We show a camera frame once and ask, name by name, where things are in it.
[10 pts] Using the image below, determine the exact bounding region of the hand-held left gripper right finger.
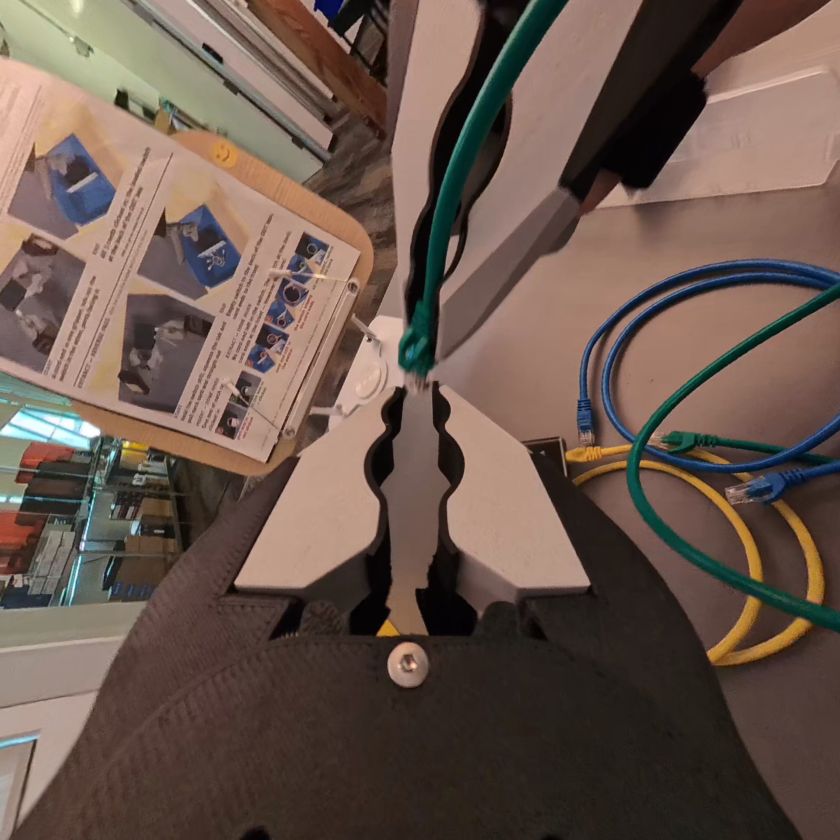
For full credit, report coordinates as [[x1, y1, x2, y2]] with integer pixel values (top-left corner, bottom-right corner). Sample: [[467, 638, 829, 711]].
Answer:
[[430, 385, 592, 599]]

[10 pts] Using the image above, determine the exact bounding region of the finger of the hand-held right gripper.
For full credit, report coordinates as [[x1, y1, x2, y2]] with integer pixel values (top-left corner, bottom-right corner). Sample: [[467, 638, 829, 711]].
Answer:
[[387, 0, 519, 332], [436, 0, 647, 358]]

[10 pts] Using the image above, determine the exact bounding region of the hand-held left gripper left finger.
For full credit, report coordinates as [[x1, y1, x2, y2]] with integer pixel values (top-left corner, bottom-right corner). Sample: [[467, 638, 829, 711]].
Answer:
[[234, 386, 404, 598]]

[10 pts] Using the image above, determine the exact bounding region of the black ethernet splitter box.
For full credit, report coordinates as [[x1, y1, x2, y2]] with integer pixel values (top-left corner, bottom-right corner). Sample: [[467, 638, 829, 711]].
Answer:
[[525, 436, 568, 476]]

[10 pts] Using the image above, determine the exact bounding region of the yellow ethernet cable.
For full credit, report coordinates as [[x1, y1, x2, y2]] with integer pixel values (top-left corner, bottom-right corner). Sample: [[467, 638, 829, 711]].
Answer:
[[566, 443, 824, 667]]

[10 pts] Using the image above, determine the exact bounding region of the green ethernet cable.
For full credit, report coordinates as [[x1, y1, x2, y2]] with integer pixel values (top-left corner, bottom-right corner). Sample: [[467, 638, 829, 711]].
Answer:
[[399, 0, 840, 632]]

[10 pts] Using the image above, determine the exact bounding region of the blue ethernet cable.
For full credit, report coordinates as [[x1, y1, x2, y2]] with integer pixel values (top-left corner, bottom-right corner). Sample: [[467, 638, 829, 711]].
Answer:
[[576, 259, 840, 506]]

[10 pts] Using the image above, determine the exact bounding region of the person's right hand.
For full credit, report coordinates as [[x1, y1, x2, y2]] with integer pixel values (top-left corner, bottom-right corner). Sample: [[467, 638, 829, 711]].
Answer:
[[692, 0, 821, 78]]

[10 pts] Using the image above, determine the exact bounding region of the white poster stand base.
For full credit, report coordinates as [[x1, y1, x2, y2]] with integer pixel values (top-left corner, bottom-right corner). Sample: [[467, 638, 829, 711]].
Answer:
[[328, 315, 408, 427]]

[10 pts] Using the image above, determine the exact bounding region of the red storage crate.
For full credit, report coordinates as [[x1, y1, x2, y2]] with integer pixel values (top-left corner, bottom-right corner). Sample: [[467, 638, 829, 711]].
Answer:
[[16, 443, 76, 485]]

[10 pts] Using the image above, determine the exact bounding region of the printed instruction poster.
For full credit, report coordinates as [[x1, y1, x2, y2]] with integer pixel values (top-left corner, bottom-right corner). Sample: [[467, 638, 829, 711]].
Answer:
[[0, 58, 362, 463]]

